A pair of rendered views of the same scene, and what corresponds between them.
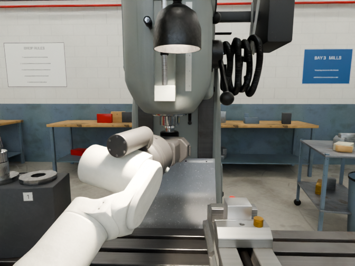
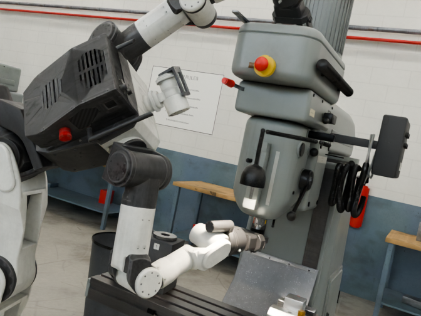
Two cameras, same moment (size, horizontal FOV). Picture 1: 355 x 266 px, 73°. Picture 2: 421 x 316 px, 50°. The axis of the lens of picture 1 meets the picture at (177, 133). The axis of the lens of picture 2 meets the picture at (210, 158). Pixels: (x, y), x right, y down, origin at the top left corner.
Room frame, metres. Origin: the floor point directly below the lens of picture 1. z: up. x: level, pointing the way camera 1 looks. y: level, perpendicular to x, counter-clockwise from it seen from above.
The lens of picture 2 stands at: (-0.86, -0.41, 1.54)
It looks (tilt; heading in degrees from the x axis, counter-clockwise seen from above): 3 degrees down; 24
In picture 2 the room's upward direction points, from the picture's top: 11 degrees clockwise
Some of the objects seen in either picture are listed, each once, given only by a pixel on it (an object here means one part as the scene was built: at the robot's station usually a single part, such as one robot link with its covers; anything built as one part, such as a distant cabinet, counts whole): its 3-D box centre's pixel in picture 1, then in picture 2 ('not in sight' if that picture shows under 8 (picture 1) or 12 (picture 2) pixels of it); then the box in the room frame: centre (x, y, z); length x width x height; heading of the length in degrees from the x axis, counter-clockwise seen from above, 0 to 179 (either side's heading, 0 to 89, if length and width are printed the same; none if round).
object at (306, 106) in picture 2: not in sight; (286, 107); (0.64, 0.02, 1.68); 0.34 x 0.24 x 0.10; 178
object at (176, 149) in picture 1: (156, 154); (239, 240); (0.51, 0.05, 1.23); 0.13 x 0.12 x 0.10; 73
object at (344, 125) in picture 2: not in sight; (316, 126); (1.09, 0.00, 1.66); 0.80 x 0.23 x 0.20; 178
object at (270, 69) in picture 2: not in sight; (264, 66); (0.36, 0.03, 1.76); 0.06 x 0.02 x 0.06; 88
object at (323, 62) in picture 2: not in sight; (336, 79); (0.62, -0.13, 1.79); 0.45 x 0.04 x 0.04; 178
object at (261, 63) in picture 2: not in sight; (262, 64); (0.34, 0.03, 1.76); 0.04 x 0.03 x 0.04; 88
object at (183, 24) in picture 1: (177, 27); (254, 175); (0.38, 0.00, 1.45); 0.07 x 0.07 x 0.06
